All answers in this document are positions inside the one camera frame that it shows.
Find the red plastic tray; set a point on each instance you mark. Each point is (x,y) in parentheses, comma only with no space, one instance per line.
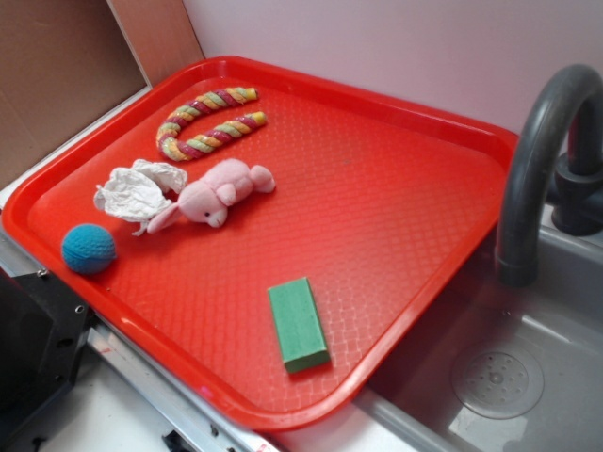
(378,202)

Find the round sink drain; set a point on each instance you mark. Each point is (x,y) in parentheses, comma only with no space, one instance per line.
(497,380)

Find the blue knitted ball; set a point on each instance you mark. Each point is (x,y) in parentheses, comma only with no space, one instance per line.
(88,249)

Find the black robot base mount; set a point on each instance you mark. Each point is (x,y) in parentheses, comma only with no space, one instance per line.
(44,326)

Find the grey curved faucet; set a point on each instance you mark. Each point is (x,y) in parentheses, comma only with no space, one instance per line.
(557,160)

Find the crumpled white paper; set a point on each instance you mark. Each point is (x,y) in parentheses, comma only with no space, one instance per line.
(138,194)

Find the multicolour twisted rope toy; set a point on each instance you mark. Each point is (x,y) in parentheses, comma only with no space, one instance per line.
(170,145)

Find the pink plush bunny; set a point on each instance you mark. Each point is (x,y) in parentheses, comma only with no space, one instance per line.
(208,199)

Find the green rectangular block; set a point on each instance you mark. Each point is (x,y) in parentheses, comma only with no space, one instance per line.
(299,331)

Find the brown cardboard panel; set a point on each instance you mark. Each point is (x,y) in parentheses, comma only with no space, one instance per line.
(66,64)

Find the grey plastic sink basin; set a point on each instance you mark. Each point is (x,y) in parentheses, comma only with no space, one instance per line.
(557,320)

